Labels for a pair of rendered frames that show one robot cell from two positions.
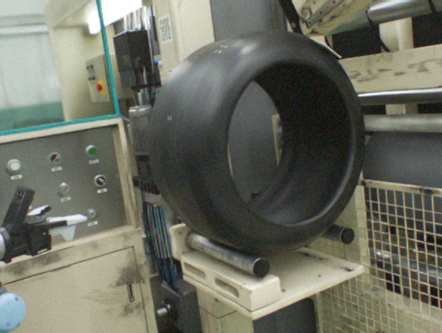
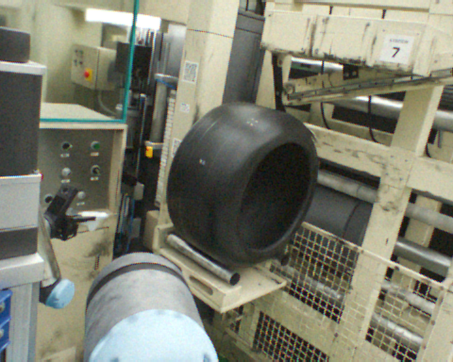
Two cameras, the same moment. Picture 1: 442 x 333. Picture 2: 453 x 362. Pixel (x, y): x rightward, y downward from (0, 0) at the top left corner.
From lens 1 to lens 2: 0.50 m
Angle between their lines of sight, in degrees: 19
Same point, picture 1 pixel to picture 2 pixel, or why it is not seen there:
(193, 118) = (226, 171)
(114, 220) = (97, 203)
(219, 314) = not seen: hidden behind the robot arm
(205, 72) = (240, 138)
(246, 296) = (220, 297)
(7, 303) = (66, 288)
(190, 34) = (209, 83)
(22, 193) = (69, 191)
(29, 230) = (66, 221)
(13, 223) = (58, 214)
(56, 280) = not seen: hidden behind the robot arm
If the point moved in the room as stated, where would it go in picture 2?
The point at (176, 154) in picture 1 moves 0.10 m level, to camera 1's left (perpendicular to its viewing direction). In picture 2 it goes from (204, 192) to (171, 189)
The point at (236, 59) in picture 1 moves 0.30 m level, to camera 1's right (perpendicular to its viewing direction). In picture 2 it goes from (263, 134) to (348, 145)
